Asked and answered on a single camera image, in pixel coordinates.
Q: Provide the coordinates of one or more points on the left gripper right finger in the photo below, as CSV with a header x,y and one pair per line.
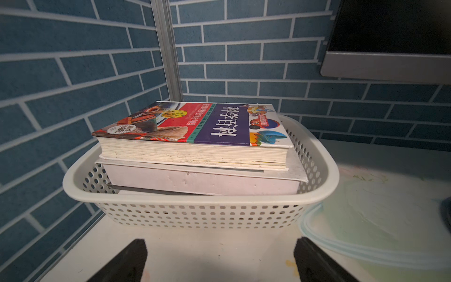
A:
x,y
314,265

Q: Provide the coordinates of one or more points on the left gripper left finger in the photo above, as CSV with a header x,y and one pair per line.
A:
x,y
126,266

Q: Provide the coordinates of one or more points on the black computer monitor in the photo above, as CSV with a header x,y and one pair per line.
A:
x,y
396,41

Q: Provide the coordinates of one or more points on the floral table mat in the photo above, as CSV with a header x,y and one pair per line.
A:
x,y
388,224

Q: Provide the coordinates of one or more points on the white plastic basket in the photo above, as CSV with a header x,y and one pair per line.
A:
x,y
85,181

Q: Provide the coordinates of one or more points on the pale lower book in basket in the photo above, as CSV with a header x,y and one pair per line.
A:
x,y
164,179

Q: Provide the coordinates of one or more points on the red blue encyclopedia book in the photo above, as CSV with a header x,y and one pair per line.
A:
x,y
218,135

